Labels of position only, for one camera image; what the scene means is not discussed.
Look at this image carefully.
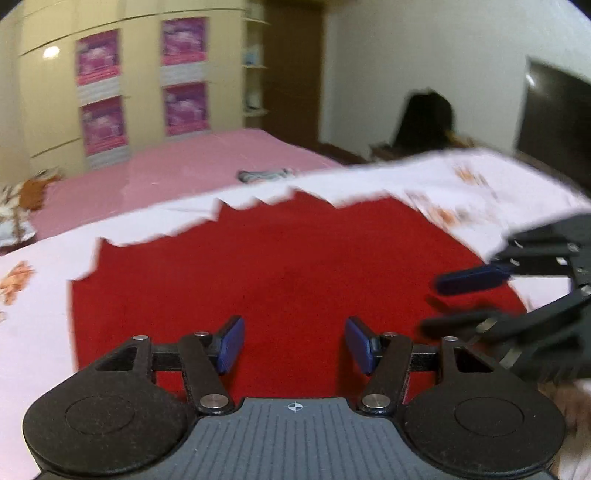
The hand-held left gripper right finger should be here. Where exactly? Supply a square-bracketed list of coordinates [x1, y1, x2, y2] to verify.
[345, 316, 505, 415]

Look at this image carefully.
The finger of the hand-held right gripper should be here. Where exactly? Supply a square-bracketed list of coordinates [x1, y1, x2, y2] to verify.
[421, 285, 591, 352]
[436, 226, 581, 297]

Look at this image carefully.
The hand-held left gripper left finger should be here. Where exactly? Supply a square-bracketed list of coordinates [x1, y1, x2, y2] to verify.
[81, 315, 246, 415]

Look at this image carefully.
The red long-sleeved dress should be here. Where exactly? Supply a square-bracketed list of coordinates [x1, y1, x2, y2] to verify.
[69, 190, 530, 408]

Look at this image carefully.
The black bag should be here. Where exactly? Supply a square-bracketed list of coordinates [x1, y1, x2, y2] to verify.
[390, 90, 458, 156]

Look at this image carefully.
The grey striped cloth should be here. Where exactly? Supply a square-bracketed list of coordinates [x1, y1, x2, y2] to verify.
[236, 167, 294, 184]

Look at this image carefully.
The pink bed sheet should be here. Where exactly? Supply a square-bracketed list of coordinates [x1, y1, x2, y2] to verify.
[28, 128, 346, 241]

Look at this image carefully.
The black flat television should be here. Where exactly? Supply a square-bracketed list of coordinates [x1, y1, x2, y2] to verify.
[514, 56, 591, 179]

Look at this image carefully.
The white floral blanket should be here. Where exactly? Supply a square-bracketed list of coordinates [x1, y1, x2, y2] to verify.
[0, 148, 591, 480]

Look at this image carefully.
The white floral pillow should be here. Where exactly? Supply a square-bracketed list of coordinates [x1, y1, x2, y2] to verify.
[0, 182, 37, 248]

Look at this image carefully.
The cream corner shelf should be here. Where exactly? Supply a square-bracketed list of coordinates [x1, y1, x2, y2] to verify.
[242, 13, 271, 121]

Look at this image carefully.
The brown wooden door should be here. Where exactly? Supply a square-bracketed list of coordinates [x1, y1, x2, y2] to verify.
[263, 0, 329, 145]

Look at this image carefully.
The cream wardrobe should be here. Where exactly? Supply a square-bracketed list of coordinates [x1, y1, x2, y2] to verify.
[0, 0, 271, 179]

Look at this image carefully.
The purple wall poster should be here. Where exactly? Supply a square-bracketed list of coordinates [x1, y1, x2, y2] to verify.
[80, 95, 129, 157]
[162, 82, 211, 137]
[160, 17, 208, 66]
[75, 30, 122, 87]

